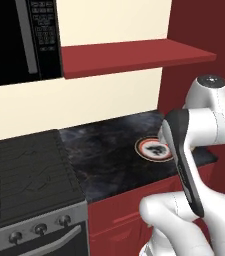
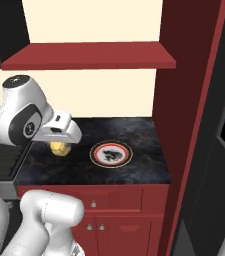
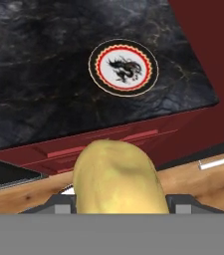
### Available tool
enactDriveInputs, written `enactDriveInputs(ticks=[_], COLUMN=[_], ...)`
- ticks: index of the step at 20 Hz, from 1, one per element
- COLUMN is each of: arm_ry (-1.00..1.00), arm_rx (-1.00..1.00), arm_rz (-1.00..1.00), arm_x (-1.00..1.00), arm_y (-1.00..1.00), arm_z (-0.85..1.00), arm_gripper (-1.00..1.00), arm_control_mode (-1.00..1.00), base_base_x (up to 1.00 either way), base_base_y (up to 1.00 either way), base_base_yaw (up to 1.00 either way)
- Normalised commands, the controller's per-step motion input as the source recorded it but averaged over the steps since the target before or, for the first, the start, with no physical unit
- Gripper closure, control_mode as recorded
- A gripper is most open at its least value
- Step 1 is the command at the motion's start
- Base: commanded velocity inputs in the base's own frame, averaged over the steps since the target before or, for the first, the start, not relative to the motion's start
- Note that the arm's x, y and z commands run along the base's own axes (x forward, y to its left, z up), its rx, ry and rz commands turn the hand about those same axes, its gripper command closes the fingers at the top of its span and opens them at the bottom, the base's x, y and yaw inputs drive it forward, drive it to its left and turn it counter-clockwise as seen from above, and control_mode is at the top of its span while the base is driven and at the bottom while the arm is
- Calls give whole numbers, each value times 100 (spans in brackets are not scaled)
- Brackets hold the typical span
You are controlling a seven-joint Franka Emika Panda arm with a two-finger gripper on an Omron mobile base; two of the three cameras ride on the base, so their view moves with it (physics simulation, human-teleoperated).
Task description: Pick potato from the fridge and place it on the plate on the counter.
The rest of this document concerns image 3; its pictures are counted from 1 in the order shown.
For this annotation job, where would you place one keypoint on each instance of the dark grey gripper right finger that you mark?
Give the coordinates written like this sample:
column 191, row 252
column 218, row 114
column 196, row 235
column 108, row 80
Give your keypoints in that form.
column 182, row 204

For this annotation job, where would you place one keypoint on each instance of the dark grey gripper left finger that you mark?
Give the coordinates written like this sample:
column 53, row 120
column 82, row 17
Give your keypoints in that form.
column 63, row 204

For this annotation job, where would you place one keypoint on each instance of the yellow potato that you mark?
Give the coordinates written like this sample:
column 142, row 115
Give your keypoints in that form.
column 118, row 177

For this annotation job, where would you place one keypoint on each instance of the round plate with dragon print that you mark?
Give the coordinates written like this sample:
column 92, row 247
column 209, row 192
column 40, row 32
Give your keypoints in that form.
column 123, row 67

